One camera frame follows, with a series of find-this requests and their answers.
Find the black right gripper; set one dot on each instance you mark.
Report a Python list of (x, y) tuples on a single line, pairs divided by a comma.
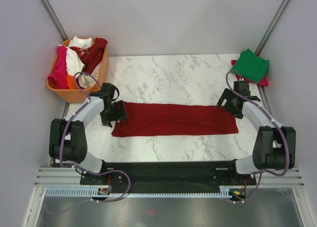
[(228, 95)]

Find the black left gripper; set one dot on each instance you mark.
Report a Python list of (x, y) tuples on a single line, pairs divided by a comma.
[(106, 120)]

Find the dark red t-shirt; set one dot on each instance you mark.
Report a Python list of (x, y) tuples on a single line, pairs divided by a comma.
[(150, 119)]

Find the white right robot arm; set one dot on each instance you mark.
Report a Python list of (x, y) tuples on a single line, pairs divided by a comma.
[(275, 145)]

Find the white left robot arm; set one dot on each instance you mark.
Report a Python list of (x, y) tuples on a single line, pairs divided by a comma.
[(68, 142)]

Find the green folded t-shirt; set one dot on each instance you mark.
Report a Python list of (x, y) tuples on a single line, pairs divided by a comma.
[(251, 67)]

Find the pink folded t-shirt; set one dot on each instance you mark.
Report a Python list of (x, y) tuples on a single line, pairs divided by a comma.
[(263, 82)]

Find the cream t-shirt in basket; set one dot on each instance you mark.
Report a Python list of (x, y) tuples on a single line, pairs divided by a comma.
[(86, 81)]

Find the orange plastic basket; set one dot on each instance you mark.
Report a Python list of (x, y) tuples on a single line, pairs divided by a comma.
[(76, 96)]

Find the dark red shirt in basket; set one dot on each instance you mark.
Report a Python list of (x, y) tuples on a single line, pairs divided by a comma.
[(92, 56)]

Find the orange t-shirt in basket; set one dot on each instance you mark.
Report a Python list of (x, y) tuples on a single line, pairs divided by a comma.
[(71, 82)]

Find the white t-shirt in basket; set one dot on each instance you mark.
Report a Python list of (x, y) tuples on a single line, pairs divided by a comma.
[(73, 62)]

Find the pink t-shirt in basket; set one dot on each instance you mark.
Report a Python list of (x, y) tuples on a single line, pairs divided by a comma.
[(58, 78)]

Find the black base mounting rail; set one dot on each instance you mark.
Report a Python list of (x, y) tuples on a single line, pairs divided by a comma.
[(200, 174)]

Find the white slotted cable duct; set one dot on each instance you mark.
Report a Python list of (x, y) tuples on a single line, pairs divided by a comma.
[(104, 191)]

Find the aluminium frame post right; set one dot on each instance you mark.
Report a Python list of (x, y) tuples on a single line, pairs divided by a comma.
[(272, 25)]

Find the aluminium frame post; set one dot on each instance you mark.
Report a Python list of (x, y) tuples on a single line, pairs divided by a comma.
[(54, 19), (272, 25)]

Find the aluminium frame post left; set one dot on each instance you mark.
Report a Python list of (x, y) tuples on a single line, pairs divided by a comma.
[(54, 19)]

